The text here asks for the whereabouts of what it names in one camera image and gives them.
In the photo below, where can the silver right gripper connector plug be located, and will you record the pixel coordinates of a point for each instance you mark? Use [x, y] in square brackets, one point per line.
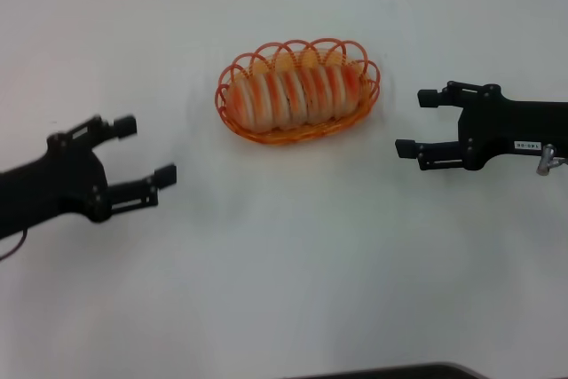
[546, 161]

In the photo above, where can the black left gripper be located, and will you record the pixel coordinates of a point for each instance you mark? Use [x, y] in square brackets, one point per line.
[62, 183]

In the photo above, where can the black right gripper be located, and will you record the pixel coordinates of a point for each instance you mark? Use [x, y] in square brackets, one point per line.
[506, 130]

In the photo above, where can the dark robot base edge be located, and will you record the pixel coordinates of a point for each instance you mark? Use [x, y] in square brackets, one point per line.
[399, 372]

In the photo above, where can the orange striped toy bread loaf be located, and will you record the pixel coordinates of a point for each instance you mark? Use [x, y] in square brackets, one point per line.
[284, 99]

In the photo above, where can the orange woven plastic basket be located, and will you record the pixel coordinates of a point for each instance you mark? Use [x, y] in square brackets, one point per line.
[288, 136]

